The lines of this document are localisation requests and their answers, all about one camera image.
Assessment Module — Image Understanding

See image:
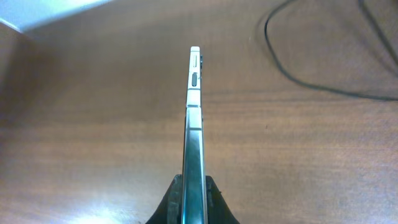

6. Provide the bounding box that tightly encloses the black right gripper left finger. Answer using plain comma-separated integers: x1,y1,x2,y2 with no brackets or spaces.
146,174,182,224

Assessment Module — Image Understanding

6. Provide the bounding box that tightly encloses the black smartphone silver frame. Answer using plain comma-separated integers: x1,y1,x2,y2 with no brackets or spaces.
181,46,208,224

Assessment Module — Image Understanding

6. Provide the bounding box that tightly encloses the black phone charger cable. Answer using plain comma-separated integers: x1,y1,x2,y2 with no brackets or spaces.
263,0,398,102

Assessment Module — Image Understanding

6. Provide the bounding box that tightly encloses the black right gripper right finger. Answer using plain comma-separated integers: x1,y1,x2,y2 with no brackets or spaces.
206,175,239,224

